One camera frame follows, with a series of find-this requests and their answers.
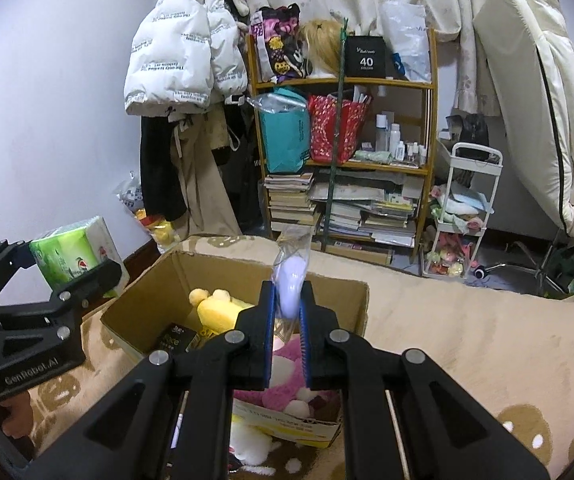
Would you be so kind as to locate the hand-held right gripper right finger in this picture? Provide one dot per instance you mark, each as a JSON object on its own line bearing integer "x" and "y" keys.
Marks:
{"x": 367, "y": 385}

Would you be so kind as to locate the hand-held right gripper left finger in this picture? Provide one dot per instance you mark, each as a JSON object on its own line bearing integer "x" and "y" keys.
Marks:
{"x": 217, "y": 375}

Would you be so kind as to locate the small black box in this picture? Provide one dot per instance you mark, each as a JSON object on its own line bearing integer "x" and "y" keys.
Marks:
{"x": 177, "y": 340}

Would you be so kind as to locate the green white tissue pack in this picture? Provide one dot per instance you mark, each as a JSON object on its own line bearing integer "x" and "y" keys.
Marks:
{"x": 74, "y": 250}

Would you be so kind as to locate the yellow plush toy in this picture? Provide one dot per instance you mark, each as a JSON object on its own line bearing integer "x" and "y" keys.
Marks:
{"x": 222, "y": 310}

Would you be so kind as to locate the pink plush toy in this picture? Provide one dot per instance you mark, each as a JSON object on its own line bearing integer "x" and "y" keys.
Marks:
{"x": 287, "y": 370}

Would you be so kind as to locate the printed cardboard box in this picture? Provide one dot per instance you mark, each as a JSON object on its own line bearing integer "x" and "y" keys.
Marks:
{"x": 142, "y": 305}

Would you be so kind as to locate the white item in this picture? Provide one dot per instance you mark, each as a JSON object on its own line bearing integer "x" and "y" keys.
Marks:
{"x": 289, "y": 285}

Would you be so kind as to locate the white plush toy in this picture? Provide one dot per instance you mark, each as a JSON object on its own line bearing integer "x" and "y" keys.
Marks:
{"x": 249, "y": 440}

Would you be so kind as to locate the beige patterned blanket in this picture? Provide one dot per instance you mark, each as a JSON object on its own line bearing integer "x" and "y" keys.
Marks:
{"x": 467, "y": 340}

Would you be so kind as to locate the plastic bag of toys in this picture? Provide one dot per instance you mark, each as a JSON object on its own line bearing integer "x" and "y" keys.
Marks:
{"x": 154, "y": 225}

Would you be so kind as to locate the black hanging garment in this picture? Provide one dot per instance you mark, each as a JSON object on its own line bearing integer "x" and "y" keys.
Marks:
{"x": 159, "y": 170}

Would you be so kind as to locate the pile of magazines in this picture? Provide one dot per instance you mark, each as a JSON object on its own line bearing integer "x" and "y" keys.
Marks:
{"x": 372, "y": 210}

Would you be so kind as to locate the beige hanging coat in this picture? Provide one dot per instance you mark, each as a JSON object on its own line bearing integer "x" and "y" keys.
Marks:
{"x": 202, "y": 180}

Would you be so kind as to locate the stack of books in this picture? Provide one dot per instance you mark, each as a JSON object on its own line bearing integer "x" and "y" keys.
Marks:
{"x": 289, "y": 200}

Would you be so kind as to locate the white rolling cart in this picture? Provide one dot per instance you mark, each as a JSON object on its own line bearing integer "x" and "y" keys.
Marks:
{"x": 462, "y": 210}

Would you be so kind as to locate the black tote bag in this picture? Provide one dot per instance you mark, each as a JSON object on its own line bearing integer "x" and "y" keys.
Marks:
{"x": 247, "y": 170}

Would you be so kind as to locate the metal chair base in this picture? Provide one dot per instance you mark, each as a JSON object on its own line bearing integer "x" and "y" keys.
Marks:
{"x": 542, "y": 265}

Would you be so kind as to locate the group of white bottles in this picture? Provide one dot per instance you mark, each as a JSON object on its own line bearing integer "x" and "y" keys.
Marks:
{"x": 394, "y": 137}

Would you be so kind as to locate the teal shopping bag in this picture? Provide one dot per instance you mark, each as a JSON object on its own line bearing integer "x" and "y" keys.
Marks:
{"x": 284, "y": 135}

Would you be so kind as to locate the red patterned bag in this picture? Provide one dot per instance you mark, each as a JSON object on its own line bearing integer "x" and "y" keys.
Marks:
{"x": 329, "y": 130}

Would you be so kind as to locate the green thin pole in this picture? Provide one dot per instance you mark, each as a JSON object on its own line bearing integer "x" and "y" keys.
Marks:
{"x": 337, "y": 125}

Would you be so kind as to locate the yellow wooden shelf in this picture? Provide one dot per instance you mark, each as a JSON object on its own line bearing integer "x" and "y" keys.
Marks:
{"x": 429, "y": 125}

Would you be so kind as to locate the black handbag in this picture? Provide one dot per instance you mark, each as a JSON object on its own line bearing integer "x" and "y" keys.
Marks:
{"x": 469, "y": 132}

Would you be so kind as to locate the white printed puffer jacket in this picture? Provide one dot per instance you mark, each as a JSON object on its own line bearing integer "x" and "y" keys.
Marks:
{"x": 177, "y": 55}

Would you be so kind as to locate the black square box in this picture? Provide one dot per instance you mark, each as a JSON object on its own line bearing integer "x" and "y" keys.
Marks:
{"x": 365, "y": 57}

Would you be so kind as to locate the colourful printed pouch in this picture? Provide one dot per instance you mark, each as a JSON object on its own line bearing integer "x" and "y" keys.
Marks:
{"x": 277, "y": 45}

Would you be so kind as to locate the cream folded mattress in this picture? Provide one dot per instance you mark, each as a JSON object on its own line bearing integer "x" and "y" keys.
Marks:
{"x": 527, "y": 85}

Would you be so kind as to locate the blonde wig on head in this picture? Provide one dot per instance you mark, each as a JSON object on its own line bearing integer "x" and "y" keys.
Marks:
{"x": 319, "y": 45}

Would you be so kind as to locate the clear plastic bag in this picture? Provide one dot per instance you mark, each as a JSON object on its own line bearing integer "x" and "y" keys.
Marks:
{"x": 407, "y": 35}

